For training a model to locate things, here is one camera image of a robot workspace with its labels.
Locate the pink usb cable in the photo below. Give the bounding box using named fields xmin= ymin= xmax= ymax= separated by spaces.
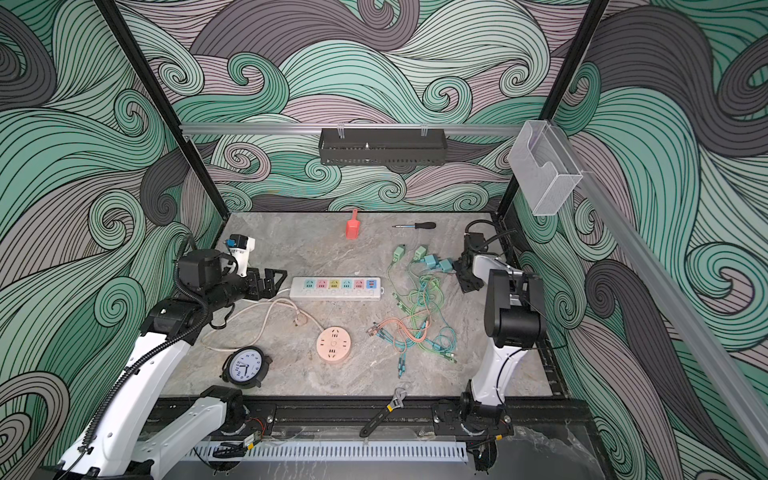
xmin=368 ymin=317 xmax=430 ymax=343

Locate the clear plastic wall holder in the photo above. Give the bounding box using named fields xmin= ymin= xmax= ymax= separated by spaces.
xmin=507 ymin=120 xmax=583 ymax=217

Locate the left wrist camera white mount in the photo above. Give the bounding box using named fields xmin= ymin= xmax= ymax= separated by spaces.
xmin=225 ymin=234 xmax=256 ymax=277

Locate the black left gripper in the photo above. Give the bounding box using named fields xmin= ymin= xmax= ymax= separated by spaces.
xmin=207 ymin=265 xmax=287 ymax=314

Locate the aluminium rail right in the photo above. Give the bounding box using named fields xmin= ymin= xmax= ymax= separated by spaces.
xmin=549 ymin=124 xmax=767 ymax=459

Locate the red plastic scoop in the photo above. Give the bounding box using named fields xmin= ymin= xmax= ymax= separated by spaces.
xmin=345 ymin=209 xmax=361 ymax=240

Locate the light green usb cable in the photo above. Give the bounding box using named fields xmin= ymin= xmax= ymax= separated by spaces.
xmin=386 ymin=257 xmax=460 ymax=364

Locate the aluminium rail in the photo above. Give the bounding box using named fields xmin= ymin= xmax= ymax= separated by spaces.
xmin=180 ymin=122 xmax=522 ymax=137
xmin=549 ymin=124 xmax=767 ymax=459

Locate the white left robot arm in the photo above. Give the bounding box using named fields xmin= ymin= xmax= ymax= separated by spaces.
xmin=54 ymin=247 xmax=287 ymax=479

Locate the pink round plug with cord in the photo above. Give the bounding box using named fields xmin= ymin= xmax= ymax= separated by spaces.
xmin=200 ymin=298 xmax=328 ymax=353

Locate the black wall tray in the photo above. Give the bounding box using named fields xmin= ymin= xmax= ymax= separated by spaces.
xmin=318 ymin=127 xmax=448 ymax=172

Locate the round pink socket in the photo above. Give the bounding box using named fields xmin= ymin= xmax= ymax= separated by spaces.
xmin=316 ymin=326 xmax=352 ymax=364

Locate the light green charger plug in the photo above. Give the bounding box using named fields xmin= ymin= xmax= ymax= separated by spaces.
xmin=392 ymin=244 xmax=406 ymax=265
xmin=412 ymin=245 xmax=427 ymax=263

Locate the aluminium rail back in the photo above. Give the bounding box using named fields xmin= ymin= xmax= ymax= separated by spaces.
xmin=180 ymin=122 xmax=522 ymax=137

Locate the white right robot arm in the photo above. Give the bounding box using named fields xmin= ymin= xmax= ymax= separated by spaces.
xmin=454 ymin=219 xmax=546 ymax=421

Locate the black alarm clock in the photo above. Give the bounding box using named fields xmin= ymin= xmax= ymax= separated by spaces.
xmin=221 ymin=346 xmax=272 ymax=389

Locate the white slotted cable duct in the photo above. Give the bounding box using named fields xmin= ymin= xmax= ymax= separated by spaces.
xmin=179 ymin=440 xmax=469 ymax=464

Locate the adjustable wrench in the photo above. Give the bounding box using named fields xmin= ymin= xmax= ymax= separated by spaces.
xmin=359 ymin=387 xmax=407 ymax=438

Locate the white multicolour power strip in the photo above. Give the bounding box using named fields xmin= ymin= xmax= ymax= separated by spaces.
xmin=289 ymin=276 xmax=383 ymax=301

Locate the black handle screwdriver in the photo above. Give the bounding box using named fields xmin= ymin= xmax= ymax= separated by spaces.
xmin=393 ymin=222 xmax=436 ymax=230

